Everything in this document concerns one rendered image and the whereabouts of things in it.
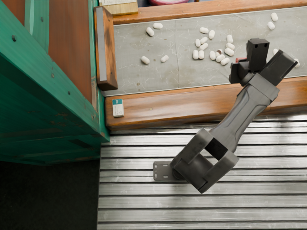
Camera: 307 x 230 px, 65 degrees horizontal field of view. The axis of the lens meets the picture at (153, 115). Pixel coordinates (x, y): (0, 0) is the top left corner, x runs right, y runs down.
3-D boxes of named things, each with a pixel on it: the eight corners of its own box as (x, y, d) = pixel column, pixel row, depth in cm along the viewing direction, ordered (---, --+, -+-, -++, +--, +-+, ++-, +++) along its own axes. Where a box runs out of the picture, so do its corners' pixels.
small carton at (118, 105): (124, 116, 84) (123, 114, 83) (113, 117, 84) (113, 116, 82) (123, 100, 86) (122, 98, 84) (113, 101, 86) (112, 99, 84)
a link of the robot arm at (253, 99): (256, 65, 58) (183, 148, 43) (288, 88, 56) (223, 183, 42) (232, 93, 69) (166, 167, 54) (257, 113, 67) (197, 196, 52)
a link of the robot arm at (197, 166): (186, 150, 81) (193, 145, 49) (201, 164, 80) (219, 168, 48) (173, 164, 81) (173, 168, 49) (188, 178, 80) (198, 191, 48)
